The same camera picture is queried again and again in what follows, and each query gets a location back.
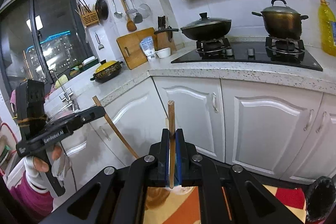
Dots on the yellow oil bottle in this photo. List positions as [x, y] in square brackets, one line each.
[327, 27]

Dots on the left hand white glove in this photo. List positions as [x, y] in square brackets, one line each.
[34, 167]

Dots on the black trash bag bin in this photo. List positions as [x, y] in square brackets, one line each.
[319, 196]

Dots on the hanging steel skimmer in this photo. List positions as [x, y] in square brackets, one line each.
[144, 10]

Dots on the small white bowl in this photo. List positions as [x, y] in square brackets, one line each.
[163, 53]

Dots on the hanging wooden spatula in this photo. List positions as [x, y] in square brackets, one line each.
[130, 25]

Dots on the chopstick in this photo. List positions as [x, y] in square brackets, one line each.
[115, 129]
[171, 118]

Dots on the hanging peeler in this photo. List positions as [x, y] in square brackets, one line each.
[100, 45]

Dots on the steel sink faucet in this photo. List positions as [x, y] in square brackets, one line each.
[67, 95]

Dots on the hanging steel slotted turner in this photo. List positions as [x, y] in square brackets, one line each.
[133, 11]

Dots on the yellow lid casserole pot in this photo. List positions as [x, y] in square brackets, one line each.
[107, 71]

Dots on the bronze stock pot with lid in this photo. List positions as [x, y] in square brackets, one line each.
[281, 21]

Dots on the white cabinet door centre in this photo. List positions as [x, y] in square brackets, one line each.
[198, 111]

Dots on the wooden cutting board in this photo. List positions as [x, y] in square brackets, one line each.
[130, 48]

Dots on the black gas cooktop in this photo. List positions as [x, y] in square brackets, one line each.
[270, 51]

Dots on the hanging steel ladle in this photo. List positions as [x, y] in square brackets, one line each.
[116, 13]

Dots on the black wok with lid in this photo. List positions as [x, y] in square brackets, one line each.
[206, 28]

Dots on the white cabinet door left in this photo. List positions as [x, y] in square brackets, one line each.
[138, 115]

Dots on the black blue fingers of the left gripper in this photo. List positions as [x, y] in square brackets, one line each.
[88, 115]

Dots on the white plastic bag package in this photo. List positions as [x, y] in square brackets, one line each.
[147, 46]

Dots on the magenta sleeve forearm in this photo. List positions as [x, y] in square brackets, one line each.
[37, 205]

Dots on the knife block with knives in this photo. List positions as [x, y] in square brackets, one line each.
[165, 35]

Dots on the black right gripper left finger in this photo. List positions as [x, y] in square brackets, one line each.
[159, 175]

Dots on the wooden chopstick basket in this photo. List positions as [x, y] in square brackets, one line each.
[89, 16]

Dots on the black hanging frying pan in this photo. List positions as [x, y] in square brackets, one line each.
[102, 9]

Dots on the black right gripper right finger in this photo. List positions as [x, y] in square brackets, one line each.
[186, 172]

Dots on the orange yellow red tablecloth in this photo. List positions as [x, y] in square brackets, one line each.
[183, 204]

